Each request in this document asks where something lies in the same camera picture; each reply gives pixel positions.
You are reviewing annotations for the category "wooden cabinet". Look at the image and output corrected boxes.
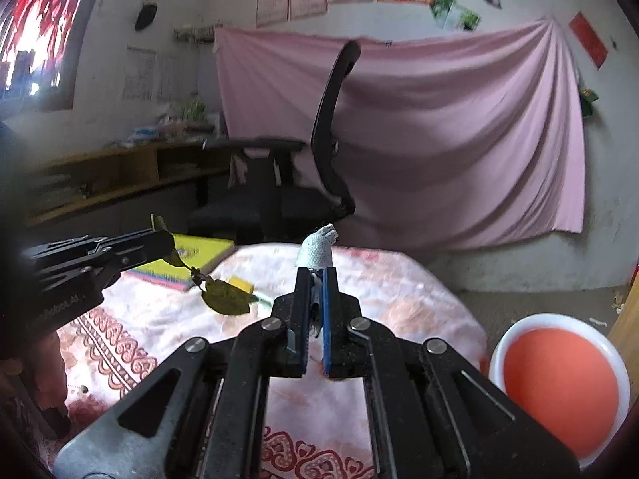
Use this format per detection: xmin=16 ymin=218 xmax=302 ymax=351
xmin=609 ymin=275 xmax=639 ymax=403

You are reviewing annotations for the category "pink hanging cloth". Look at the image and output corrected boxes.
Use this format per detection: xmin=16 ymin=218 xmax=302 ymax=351
xmin=213 ymin=17 xmax=586 ymax=252

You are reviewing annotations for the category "black office chair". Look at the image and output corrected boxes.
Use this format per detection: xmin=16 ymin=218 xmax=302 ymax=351
xmin=187 ymin=40 xmax=361 ymax=245

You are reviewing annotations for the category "grey wrapper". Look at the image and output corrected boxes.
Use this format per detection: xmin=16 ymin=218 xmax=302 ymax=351
xmin=296 ymin=224 xmax=339 ymax=284

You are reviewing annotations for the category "window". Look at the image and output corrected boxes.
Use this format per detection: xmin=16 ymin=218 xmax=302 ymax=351
xmin=1 ymin=0 xmax=96 ymax=118

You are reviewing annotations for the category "red white plastic basin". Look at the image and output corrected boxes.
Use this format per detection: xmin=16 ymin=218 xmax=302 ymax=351
xmin=488 ymin=313 xmax=630 ymax=469

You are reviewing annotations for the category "red wall paper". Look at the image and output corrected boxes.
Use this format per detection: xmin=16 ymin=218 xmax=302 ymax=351
xmin=569 ymin=12 xmax=609 ymax=69

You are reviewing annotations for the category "person left hand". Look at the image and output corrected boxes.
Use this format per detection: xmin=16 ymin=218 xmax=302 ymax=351
xmin=1 ymin=331 xmax=70 ymax=439

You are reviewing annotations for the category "dry green leaf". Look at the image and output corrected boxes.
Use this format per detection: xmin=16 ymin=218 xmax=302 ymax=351
xmin=144 ymin=214 xmax=254 ymax=317

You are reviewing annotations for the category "floral pink tablecloth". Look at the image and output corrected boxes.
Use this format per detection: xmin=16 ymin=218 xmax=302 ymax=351
xmin=40 ymin=249 xmax=487 ymax=478

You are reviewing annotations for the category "yellow book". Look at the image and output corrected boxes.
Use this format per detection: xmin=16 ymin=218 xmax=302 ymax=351
xmin=129 ymin=235 xmax=235 ymax=292

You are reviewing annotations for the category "wooden shelf desk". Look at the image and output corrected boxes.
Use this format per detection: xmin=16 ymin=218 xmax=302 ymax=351
xmin=28 ymin=142 xmax=231 ymax=226

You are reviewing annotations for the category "yellow plastic cap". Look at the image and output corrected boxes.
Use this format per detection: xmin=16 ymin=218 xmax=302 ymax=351
xmin=228 ymin=276 xmax=254 ymax=294

